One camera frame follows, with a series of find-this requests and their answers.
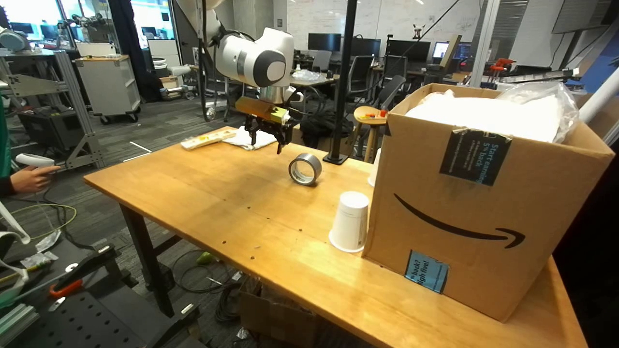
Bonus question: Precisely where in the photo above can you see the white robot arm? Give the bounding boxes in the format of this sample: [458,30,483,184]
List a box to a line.
[176,0,296,152]

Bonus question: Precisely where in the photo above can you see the grey seal tape roll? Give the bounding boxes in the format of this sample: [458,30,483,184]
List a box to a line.
[288,154,321,186]

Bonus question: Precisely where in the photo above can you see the black gripper body wooden mount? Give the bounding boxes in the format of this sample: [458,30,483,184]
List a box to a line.
[234,97,290,130]

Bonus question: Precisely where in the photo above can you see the cardboard Amazon box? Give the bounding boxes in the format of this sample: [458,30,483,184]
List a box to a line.
[363,84,613,322]

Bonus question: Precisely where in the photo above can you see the white handheld controller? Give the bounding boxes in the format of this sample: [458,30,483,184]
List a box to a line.
[15,154,56,169]

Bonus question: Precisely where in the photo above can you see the white plastic bag in box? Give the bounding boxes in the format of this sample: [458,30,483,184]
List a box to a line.
[404,82,578,144]

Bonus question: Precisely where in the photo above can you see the orange handled tool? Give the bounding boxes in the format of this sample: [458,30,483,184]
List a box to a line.
[48,279,83,300]

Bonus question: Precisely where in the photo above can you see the operator hand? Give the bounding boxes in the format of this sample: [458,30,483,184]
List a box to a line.
[9,167,58,194]

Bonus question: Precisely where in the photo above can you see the white folded cloth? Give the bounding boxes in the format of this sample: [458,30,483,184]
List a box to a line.
[226,126,276,152]

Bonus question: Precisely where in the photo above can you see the white paper cup near box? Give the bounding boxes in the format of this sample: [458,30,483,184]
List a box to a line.
[329,192,369,254]

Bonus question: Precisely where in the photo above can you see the grey metal shelf rack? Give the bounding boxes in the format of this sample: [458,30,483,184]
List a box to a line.
[0,53,102,196]

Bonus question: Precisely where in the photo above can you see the black vertical pole stand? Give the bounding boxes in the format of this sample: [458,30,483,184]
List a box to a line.
[323,0,358,165]

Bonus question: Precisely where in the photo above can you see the white rolling cabinet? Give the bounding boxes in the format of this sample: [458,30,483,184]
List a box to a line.
[75,57,141,125]

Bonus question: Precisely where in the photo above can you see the round wooden stool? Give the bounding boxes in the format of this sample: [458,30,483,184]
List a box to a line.
[354,107,387,163]

